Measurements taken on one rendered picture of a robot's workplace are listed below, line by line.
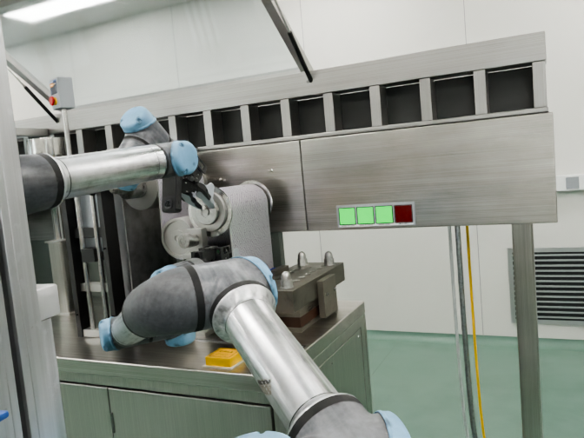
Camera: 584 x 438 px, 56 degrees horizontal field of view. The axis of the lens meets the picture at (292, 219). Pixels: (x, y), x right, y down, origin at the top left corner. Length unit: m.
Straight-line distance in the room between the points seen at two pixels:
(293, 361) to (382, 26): 3.59
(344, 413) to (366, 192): 1.11
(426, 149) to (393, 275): 2.61
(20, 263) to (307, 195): 1.37
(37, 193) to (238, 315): 0.38
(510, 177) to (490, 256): 2.44
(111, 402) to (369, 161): 1.01
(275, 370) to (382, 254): 3.45
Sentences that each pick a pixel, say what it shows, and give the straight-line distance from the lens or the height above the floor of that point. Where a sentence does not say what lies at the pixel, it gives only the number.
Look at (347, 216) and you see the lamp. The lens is 1.76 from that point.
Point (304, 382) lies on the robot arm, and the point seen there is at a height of 1.07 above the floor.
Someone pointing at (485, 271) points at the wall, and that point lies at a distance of 4.10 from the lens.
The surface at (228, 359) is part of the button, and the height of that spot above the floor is 0.92.
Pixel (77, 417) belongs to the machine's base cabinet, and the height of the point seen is 0.72.
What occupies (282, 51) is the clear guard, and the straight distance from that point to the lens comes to 1.82.
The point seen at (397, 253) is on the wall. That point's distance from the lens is 4.18.
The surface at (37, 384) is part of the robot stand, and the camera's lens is 0.56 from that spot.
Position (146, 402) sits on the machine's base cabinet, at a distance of 1.55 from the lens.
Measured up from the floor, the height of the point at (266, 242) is 1.12.
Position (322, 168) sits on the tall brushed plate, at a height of 1.34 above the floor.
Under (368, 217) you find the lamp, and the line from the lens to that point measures 1.74.
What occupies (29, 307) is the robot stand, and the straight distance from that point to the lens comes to 0.54.
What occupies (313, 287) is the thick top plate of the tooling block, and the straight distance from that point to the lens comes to 1.60.
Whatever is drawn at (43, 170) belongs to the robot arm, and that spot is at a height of 1.38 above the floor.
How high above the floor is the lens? 1.35
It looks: 5 degrees down
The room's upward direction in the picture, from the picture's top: 5 degrees counter-clockwise
